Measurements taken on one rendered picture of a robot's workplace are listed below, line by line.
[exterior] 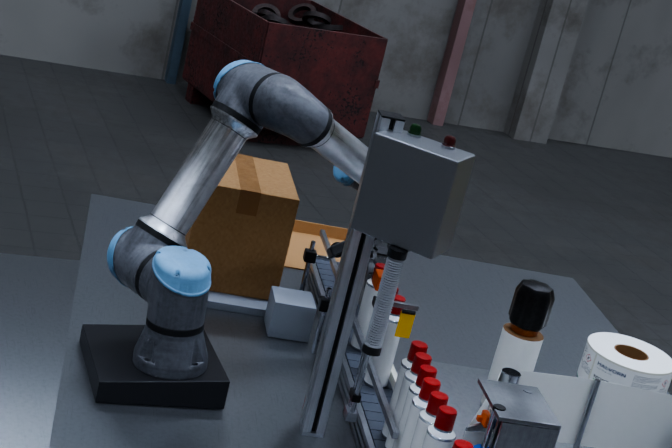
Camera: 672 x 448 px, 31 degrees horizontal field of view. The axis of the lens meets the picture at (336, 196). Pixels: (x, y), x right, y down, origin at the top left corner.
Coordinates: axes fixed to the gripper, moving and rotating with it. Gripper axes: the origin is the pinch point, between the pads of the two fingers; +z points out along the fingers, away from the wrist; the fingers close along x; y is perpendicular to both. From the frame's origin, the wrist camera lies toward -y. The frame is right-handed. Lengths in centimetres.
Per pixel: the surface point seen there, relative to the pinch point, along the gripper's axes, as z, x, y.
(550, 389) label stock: 17, -46, 29
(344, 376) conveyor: 18.0, -14.7, -5.2
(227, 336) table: 11.5, 4.1, -29.2
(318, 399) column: 24.8, -35.7, -14.8
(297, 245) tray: -23, 63, -5
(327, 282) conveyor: -8.5, 28.6, -2.5
